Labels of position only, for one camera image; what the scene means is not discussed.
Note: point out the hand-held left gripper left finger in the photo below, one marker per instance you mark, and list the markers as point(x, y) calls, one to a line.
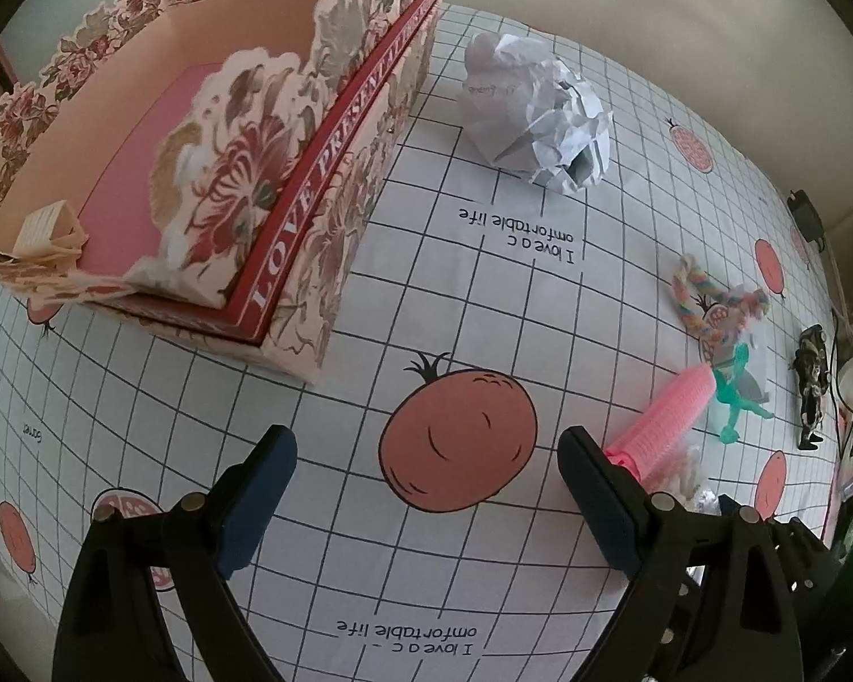
point(256, 504)

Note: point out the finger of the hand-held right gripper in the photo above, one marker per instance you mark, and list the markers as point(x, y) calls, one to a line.
point(807, 554)

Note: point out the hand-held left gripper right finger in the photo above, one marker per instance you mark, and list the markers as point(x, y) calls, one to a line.
point(604, 511)

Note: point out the pink hair roller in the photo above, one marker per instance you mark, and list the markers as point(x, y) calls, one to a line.
point(661, 426)

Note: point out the black gold action figure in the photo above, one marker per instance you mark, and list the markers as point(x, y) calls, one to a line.
point(810, 383)

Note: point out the green plastic toy figure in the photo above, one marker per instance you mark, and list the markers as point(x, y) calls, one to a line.
point(736, 387)

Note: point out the floral cardboard box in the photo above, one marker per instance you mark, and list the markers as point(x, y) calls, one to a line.
point(327, 177)

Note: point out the white paper ball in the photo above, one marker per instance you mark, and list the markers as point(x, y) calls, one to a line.
point(533, 114)

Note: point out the desktop with grid tablecloth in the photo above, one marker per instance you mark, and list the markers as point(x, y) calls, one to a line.
point(455, 312)

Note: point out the white fluffy scrap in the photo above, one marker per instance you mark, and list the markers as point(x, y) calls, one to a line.
point(682, 469)

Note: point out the crumpled silver foil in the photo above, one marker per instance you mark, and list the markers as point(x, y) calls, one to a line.
point(707, 502)

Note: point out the black power adapter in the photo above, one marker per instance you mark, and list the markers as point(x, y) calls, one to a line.
point(803, 217)

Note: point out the small folded cardboard piece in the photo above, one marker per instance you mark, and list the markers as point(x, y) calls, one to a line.
point(46, 231)

